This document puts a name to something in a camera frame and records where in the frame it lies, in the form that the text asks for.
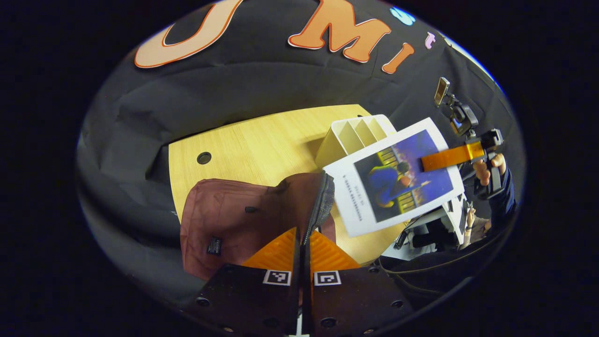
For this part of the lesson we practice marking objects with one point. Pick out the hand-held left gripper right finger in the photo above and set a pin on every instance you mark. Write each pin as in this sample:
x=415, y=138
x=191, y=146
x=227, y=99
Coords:
x=355, y=299

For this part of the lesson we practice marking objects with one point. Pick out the cream plastic bookshelf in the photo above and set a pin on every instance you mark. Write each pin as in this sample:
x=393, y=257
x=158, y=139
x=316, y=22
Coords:
x=348, y=135

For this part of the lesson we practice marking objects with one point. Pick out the blue picture cover book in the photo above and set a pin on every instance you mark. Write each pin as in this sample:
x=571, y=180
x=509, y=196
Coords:
x=393, y=187

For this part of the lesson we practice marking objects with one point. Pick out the maroon schoolbag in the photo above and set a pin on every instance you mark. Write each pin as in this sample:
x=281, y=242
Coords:
x=234, y=220

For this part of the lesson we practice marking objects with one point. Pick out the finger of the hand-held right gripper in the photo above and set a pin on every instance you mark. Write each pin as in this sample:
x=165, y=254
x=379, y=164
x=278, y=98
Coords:
x=451, y=157

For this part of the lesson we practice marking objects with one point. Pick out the white desk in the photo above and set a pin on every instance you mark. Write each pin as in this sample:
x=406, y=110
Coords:
x=440, y=220

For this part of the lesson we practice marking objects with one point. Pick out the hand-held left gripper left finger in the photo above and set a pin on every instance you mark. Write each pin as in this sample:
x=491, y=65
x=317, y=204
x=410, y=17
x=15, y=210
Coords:
x=252, y=299

